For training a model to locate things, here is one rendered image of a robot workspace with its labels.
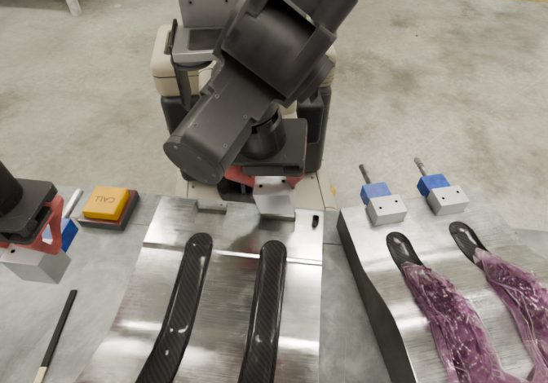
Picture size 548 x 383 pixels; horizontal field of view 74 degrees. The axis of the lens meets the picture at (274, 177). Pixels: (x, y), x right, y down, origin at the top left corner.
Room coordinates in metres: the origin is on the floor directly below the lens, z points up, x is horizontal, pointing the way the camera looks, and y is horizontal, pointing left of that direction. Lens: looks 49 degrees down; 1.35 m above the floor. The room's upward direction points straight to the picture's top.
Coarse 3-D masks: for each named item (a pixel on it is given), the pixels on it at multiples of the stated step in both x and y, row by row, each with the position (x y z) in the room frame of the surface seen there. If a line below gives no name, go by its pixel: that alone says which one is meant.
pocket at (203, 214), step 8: (200, 208) 0.35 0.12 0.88; (208, 208) 0.35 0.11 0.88; (216, 208) 0.35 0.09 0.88; (224, 208) 0.35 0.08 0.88; (192, 216) 0.33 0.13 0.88; (200, 216) 0.34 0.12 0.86; (208, 216) 0.34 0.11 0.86; (216, 216) 0.34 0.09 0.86; (224, 216) 0.34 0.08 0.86; (208, 224) 0.33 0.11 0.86; (216, 224) 0.33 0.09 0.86
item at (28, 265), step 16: (80, 192) 0.33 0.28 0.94; (64, 208) 0.30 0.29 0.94; (48, 224) 0.27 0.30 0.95; (64, 224) 0.27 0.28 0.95; (48, 240) 0.24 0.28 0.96; (64, 240) 0.25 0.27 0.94; (16, 256) 0.21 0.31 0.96; (32, 256) 0.21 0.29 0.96; (48, 256) 0.22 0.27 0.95; (64, 256) 0.23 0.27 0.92; (16, 272) 0.21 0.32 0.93; (32, 272) 0.20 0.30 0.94; (48, 272) 0.21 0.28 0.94; (64, 272) 0.22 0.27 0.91
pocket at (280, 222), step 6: (264, 216) 0.34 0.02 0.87; (270, 216) 0.34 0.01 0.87; (276, 216) 0.33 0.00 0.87; (282, 216) 0.33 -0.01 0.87; (288, 216) 0.33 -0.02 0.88; (294, 216) 0.33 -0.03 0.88; (264, 222) 0.33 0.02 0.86; (270, 222) 0.33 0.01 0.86; (276, 222) 0.33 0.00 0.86; (282, 222) 0.33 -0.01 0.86; (288, 222) 0.33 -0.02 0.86; (294, 222) 0.33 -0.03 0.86; (264, 228) 0.32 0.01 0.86; (270, 228) 0.32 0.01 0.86; (276, 228) 0.32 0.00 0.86; (282, 228) 0.32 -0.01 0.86; (288, 228) 0.32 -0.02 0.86
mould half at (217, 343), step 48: (144, 240) 0.28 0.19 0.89; (240, 240) 0.28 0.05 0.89; (288, 240) 0.28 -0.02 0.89; (144, 288) 0.21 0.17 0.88; (240, 288) 0.21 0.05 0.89; (288, 288) 0.21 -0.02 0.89; (144, 336) 0.15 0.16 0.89; (192, 336) 0.15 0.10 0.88; (240, 336) 0.15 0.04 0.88; (288, 336) 0.15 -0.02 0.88
